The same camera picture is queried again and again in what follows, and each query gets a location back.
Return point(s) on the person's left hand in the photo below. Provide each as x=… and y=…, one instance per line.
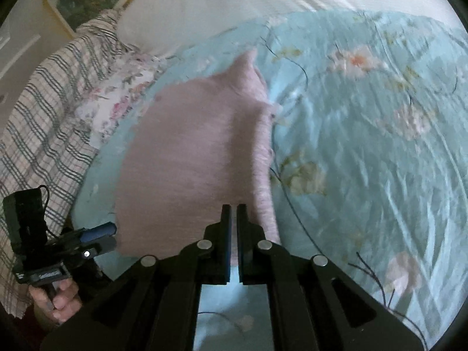
x=51, y=313

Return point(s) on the plaid checked blanket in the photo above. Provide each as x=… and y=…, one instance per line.
x=41, y=144

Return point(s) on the pink floral fabric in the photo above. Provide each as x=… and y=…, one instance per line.
x=101, y=111

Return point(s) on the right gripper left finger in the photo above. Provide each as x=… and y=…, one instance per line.
x=207, y=261

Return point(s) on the pink knit sweater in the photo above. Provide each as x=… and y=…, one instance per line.
x=201, y=145

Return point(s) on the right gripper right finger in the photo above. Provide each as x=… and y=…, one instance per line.
x=261, y=261

